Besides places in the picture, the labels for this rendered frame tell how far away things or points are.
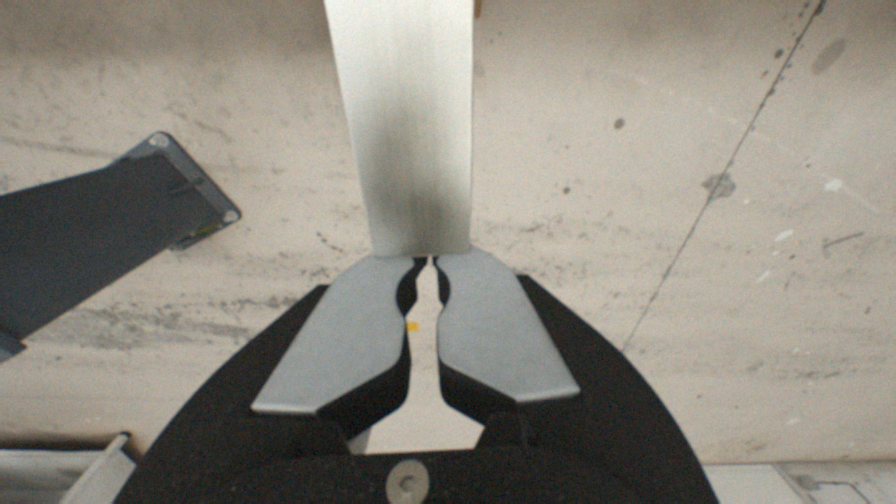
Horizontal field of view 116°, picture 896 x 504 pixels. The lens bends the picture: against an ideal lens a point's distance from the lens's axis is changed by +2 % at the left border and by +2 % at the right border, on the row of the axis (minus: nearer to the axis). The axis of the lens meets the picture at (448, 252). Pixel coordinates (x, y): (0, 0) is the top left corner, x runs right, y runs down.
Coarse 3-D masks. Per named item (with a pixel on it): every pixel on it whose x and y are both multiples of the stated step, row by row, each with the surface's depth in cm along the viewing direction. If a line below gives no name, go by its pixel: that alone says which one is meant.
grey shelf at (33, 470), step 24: (0, 456) 150; (24, 456) 151; (48, 456) 152; (72, 456) 153; (96, 456) 154; (120, 456) 161; (0, 480) 164; (24, 480) 164; (48, 480) 165; (72, 480) 166; (96, 480) 149; (120, 480) 162
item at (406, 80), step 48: (336, 0) 6; (384, 0) 6; (432, 0) 6; (336, 48) 6; (384, 48) 6; (432, 48) 6; (384, 96) 6; (432, 96) 6; (384, 144) 7; (432, 144) 7; (384, 192) 8; (432, 192) 8; (384, 240) 8; (432, 240) 8
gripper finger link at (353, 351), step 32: (352, 288) 8; (384, 288) 8; (416, 288) 10; (320, 320) 7; (352, 320) 7; (384, 320) 7; (288, 352) 6; (320, 352) 6; (352, 352) 6; (384, 352) 6; (288, 384) 6; (320, 384) 6; (352, 384) 6; (384, 384) 6; (320, 416) 5; (352, 416) 6; (384, 416) 7; (352, 448) 7
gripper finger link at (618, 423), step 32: (544, 288) 8; (544, 320) 7; (576, 320) 7; (576, 352) 6; (608, 352) 6; (608, 384) 6; (640, 384) 5; (544, 416) 5; (576, 416) 5; (608, 416) 5; (640, 416) 5; (672, 416) 5; (576, 448) 5; (608, 448) 5; (640, 448) 5; (672, 448) 4; (640, 480) 4; (672, 480) 4; (704, 480) 4
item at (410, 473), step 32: (512, 416) 5; (320, 448) 5; (480, 448) 4; (512, 448) 4; (544, 448) 4; (256, 480) 4; (288, 480) 4; (320, 480) 4; (352, 480) 4; (384, 480) 4; (416, 480) 4; (448, 480) 4; (480, 480) 4; (512, 480) 4; (544, 480) 4; (576, 480) 4; (608, 480) 4
